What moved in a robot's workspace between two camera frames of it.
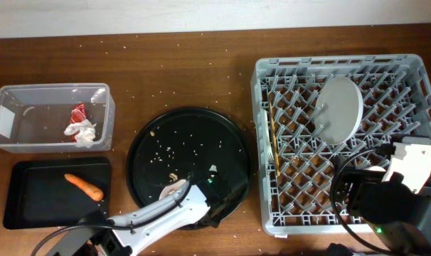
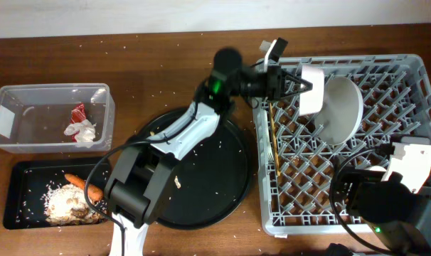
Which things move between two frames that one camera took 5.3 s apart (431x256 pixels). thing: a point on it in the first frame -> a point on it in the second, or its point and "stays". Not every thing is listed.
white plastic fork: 268,144 stays
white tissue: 84,132 stays
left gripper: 215,222 -> 277,84
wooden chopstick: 274,141 stays
